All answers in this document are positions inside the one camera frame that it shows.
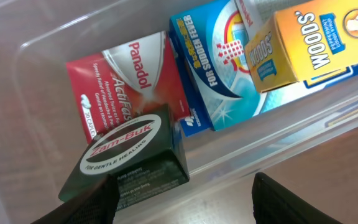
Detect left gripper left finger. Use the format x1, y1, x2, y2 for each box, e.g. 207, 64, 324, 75
32, 175, 120, 224

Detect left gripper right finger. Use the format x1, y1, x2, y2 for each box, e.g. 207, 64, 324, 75
252, 172, 341, 224

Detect dark green square box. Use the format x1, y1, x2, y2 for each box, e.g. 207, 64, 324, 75
58, 104, 190, 210

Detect clear plastic container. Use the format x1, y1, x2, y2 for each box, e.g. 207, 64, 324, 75
0, 0, 358, 223

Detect blue fever patch box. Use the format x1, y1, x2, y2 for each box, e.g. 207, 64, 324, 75
169, 0, 358, 136

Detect red Panadol ActiFast box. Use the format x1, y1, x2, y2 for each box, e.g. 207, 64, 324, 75
66, 31, 190, 142

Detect yellow medicine box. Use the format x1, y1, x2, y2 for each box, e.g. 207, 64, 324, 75
246, 0, 358, 93

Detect white green Panadol box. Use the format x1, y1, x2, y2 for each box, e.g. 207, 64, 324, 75
235, 0, 264, 40

